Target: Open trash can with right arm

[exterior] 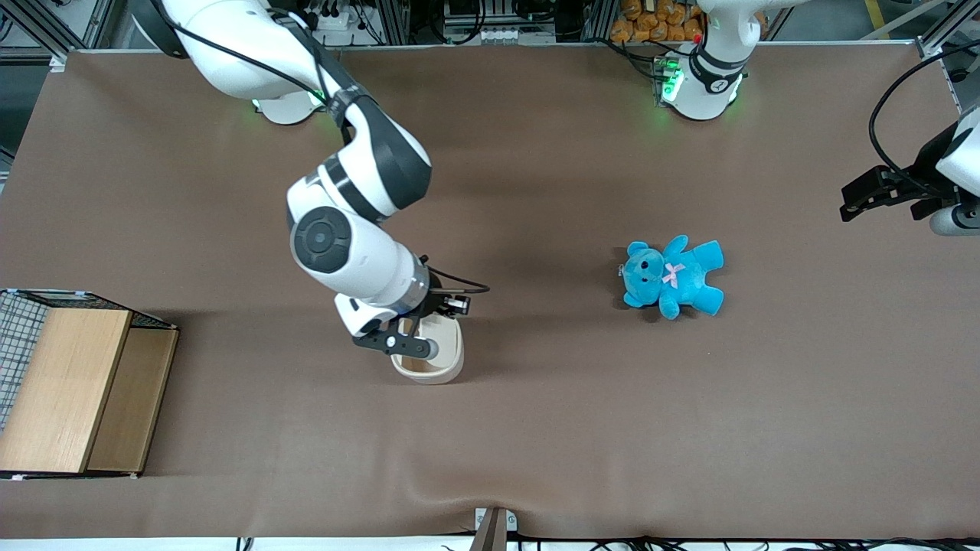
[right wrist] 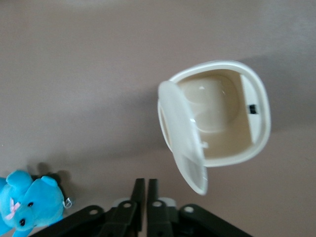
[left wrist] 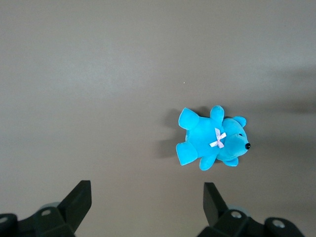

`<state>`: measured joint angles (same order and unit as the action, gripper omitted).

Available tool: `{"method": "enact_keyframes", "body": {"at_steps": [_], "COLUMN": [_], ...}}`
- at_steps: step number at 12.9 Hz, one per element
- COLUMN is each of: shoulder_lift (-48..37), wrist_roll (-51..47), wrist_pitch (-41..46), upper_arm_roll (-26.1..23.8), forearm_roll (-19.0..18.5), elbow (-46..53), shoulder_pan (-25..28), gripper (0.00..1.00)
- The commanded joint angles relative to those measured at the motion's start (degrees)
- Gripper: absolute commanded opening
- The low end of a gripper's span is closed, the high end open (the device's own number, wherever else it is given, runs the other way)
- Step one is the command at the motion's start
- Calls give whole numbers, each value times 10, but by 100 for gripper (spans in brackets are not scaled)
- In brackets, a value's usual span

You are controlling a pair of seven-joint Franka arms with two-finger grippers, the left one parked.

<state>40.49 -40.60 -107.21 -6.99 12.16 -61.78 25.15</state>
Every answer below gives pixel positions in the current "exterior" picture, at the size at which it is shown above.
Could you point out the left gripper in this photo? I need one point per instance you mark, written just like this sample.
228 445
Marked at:
906 189

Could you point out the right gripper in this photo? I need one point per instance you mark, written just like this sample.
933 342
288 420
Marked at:
434 303

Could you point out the cream white trash can lid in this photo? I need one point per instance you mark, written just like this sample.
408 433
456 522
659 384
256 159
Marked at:
448 340

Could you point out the cream white trash can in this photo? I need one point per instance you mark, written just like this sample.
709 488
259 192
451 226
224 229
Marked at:
440 377

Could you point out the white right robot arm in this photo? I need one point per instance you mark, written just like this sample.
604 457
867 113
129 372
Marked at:
230 46

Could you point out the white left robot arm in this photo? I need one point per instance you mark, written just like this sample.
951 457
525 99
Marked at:
708 84

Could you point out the brown table cover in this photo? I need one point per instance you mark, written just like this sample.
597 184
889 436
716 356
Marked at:
536 428

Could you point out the blue teddy bear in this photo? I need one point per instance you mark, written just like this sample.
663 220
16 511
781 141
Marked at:
681 279

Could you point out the orange plush toy pile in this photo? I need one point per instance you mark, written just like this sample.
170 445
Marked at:
651 19

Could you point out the white power strip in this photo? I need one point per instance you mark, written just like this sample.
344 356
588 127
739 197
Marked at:
498 35

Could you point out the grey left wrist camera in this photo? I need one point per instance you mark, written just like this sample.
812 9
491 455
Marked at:
957 220

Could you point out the aluminium frame post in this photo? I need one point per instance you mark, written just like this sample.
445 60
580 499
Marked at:
46 23
957 76

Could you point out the grey metal bracket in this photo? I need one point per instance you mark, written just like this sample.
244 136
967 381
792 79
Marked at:
494 528

